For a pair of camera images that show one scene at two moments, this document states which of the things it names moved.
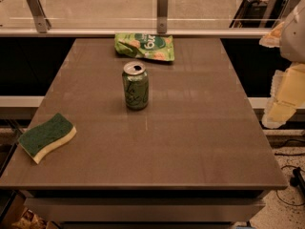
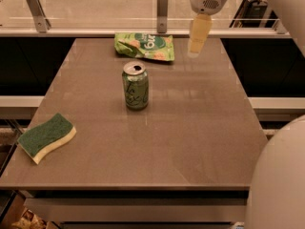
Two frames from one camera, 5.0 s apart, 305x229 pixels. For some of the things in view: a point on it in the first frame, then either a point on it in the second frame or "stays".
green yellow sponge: [47, 136] stays
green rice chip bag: [145, 45] stays
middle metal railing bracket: [162, 10] stays
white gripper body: [294, 37] to [205, 2]
